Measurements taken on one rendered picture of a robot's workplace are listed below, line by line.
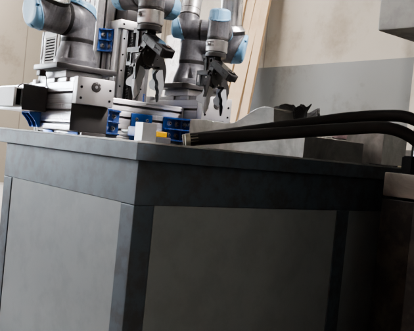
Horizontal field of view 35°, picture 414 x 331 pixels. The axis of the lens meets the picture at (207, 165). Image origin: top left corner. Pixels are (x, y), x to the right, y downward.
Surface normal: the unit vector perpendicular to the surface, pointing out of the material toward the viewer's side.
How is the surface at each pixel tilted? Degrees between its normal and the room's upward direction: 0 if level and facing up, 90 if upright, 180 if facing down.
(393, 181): 90
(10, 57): 90
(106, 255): 90
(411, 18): 90
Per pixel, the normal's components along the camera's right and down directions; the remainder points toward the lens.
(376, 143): -0.54, -0.04
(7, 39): 0.56, 0.07
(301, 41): -0.82, -0.07
